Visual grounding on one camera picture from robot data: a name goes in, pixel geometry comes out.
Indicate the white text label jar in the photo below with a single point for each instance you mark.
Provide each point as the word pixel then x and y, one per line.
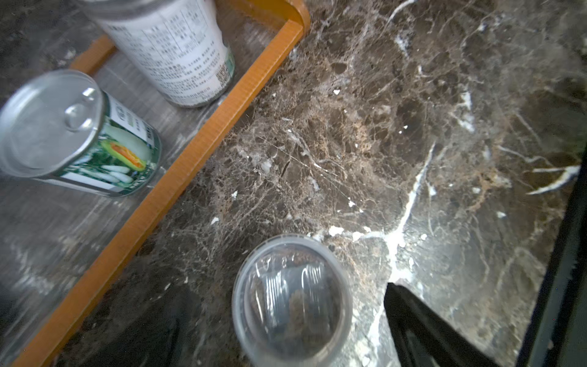
pixel 178 45

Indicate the green vegetable tin can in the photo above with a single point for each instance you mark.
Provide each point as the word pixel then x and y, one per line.
pixel 63 129

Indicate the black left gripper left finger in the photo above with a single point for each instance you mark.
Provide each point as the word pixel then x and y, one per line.
pixel 156 338

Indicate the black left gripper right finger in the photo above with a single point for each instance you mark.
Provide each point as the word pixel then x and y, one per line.
pixel 422 338

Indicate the orange three-tier shelf rack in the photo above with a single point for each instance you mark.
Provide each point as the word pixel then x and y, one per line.
pixel 62 249

